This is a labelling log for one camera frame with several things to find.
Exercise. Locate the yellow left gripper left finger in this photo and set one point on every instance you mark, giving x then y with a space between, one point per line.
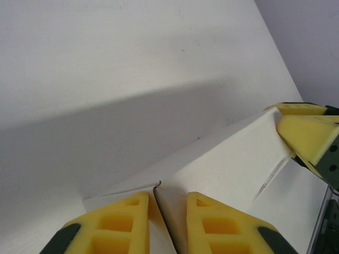
111 227

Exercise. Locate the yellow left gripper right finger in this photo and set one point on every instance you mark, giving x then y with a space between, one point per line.
225 230

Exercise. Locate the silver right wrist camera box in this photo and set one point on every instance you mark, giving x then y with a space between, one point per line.
327 225

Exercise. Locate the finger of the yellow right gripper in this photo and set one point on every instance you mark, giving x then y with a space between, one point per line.
299 109
307 135

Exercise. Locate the white paper box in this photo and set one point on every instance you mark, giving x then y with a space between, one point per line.
225 164

